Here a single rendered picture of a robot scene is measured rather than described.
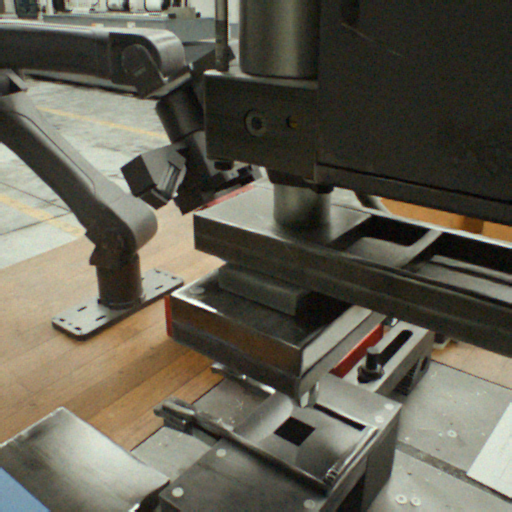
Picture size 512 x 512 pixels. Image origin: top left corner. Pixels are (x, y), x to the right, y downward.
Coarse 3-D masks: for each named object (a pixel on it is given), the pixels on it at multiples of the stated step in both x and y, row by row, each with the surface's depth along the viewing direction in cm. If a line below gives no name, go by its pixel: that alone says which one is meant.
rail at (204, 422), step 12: (192, 420) 48; (204, 420) 47; (204, 432) 48; (216, 432) 47; (228, 432) 46; (240, 444) 45; (252, 444) 45; (264, 456) 44; (288, 468) 43; (300, 480) 42; (312, 480) 42; (324, 492) 41
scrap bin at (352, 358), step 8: (224, 264) 81; (168, 296) 72; (168, 304) 73; (168, 312) 73; (168, 320) 74; (168, 328) 74; (376, 328) 66; (368, 336) 64; (376, 336) 67; (360, 344) 63; (368, 344) 65; (376, 344) 67; (352, 352) 62; (360, 352) 64; (344, 360) 61; (352, 360) 62; (336, 368) 59; (344, 368) 61; (352, 368) 63
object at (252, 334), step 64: (256, 192) 42; (256, 256) 35; (320, 256) 32; (384, 256) 35; (448, 256) 35; (192, 320) 36; (256, 320) 33; (320, 320) 33; (384, 320) 44; (448, 320) 29
